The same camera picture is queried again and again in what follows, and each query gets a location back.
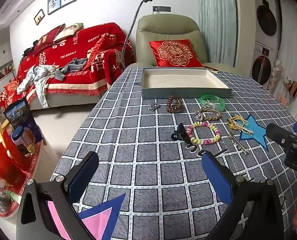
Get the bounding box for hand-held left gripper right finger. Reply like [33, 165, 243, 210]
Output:
[201, 152, 292, 240]

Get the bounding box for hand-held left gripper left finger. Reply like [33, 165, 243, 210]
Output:
[16, 151, 100, 240]

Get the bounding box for silver metal hair clip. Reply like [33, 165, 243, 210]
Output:
[228, 133, 250, 155]

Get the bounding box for yellow cord bracelet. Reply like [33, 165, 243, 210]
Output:
[226, 114, 254, 136]

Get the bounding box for pink yellow bead bracelet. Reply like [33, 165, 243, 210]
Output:
[186, 121, 221, 145]

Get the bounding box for black claw hair clip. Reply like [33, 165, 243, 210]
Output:
[170, 123, 189, 142]

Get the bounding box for green translucent bangle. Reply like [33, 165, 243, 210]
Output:
[200, 94, 226, 111]

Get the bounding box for white shallow tray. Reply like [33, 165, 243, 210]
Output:
[141, 67, 232, 100]

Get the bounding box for brown wooden disc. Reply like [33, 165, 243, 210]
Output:
[287, 80, 297, 98]

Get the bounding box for pink plush flowers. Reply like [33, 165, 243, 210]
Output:
[271, 59, 284, 85]

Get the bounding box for white washing machine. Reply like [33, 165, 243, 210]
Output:
[251, 41, 280, 87]

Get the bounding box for grey checked tablecloth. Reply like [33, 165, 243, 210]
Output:
[50, 66, 297, 240]

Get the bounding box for jar with blue lid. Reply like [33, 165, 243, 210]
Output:
[11, 126, 30, 153]

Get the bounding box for beige sofa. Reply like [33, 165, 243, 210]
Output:
[0, 22, 136, 110]

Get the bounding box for blue printed box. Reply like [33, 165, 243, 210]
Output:
[3, 99, 44, 143]

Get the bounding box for light blue crumpled clothes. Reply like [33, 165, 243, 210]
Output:
[17, 64, 61, 108]

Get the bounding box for grey crumpled garment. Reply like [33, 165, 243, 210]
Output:
[55, 57, 89, 81]

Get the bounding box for red fringed pillow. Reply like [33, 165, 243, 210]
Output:
[87, 34, 117, 67]

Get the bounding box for red embroidered cushion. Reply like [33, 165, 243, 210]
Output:
[149, 39, 204, 67]

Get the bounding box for pale green curtain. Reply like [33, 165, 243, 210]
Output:
[197, 0, 239, 65]

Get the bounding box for red lettered pillow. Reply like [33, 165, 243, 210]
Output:
[33, 24, 66, 54]

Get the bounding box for white printed pillow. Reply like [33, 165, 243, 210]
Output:
[53, 23, 84, 42]

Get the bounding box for green leather armchair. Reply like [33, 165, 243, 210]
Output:
[125, 14, 251, 74]

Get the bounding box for gooseneck phone holder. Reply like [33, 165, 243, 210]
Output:
[120, 0, 154, 73]

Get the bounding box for braided rope bracelet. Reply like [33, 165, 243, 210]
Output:
[195, 108, 222, 121]

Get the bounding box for brown wooden bead bracelet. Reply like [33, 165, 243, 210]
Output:
[166, 95, 184, 113]

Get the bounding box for unframed wall photo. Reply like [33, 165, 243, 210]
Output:
[0, 64, 15, 82]

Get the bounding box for small black picture frame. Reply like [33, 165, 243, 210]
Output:
[34, 9, 45, 25]

